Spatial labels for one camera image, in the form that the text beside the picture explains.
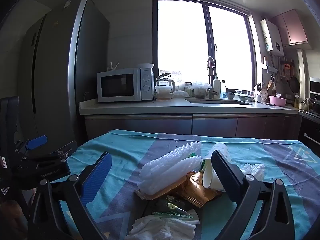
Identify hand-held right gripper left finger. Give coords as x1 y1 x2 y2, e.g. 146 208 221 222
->
27 151 112 240

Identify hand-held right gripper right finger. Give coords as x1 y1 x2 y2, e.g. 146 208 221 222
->
211 149 296 240

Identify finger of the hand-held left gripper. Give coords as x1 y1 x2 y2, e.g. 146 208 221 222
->
15 135 48 155
32 140 78 161

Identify white paper cup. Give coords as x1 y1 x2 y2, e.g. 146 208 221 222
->
202 143 229 191

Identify brown foil snack wrapper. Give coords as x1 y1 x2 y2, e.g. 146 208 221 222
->
135 171 223 208

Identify clear green-edged wrapper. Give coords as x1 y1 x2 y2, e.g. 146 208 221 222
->
152 195 194 219

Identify white crumpled tissue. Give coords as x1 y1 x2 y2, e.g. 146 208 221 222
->
240 163 265 182
126 216 200 240

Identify teal grey patterned cloth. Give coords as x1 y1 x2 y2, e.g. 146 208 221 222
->
57 129 320 240

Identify white foam fruit net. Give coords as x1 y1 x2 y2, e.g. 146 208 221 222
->
137 155 202 196
160 141 202 164

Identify dark base cabinets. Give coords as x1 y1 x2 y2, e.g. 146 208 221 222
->
84 114 320 146

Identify grey refrigerator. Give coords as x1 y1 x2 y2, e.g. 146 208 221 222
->
17 0 110 144

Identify white microwave oven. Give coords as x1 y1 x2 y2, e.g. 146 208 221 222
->
97 67 155 103

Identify clear glass jar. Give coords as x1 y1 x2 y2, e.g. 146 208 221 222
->
194 82 209 99

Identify white utensil holder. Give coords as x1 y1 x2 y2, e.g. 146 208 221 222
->
255 82 269 103

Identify white pump bottle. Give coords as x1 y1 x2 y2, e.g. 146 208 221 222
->
212 74 222 100

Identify pink mixing bowl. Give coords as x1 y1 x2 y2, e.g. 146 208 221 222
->
269 95 287 107

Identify white kitchen countertop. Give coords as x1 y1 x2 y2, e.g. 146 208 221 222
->
79 97 320 117

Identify dark kitchen faucet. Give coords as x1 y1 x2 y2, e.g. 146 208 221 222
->
207 57 216 99

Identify white coffee dripper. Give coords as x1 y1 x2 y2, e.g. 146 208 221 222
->
154 85 173 100

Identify glass kettle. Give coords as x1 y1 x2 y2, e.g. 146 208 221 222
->
156 72 176 93

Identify hanging dark pan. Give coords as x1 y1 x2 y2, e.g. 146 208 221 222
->
289 76 300 93

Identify white water heater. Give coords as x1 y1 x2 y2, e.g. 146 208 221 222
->
260 19 285 57

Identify dark framed window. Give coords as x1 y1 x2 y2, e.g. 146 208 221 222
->
152 0 258 92

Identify pink wall cabinet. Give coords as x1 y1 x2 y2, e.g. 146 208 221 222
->
271 9 313 50

